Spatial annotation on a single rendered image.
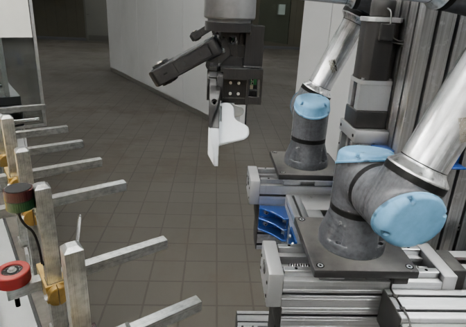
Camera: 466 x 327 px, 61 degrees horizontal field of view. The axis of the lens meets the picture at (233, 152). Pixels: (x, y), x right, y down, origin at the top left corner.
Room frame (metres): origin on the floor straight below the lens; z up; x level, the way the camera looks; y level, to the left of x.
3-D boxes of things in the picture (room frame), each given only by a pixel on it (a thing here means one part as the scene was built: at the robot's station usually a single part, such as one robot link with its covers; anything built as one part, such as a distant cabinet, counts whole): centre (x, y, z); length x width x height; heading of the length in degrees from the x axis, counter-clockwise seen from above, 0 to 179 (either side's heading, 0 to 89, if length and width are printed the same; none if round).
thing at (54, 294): (0.84, 0.45, 0.85); 0.14 x 0.06 x 0.05; 36
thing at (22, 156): (1.02, 0.59, 0.91); 0.04 x 0.04 x 0.48; 36
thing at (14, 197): (0.79, 0.48, 1.12); 0.06 x 0.06 x 0.02
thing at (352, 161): (0.79, -0.28, 1.20); 0.13 x 0.12 x 0.14; 10
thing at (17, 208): (0.79, 0.48, 1.10); 0.06 x 0.06 x 0.02
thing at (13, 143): (1.22, 0.74, 0.94); 0.04 x 0.04 x 0.48; 36
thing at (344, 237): (0.80, -0.28, 1.09); 0.15 x 0.15 x 0.10
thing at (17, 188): (0.79, 0.48, 1.03); 0.06 x 0.06 x 0.22; 36
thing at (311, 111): (1.30, -0.26, 1.20); 0.13 x 0.12 x 0.14; 176
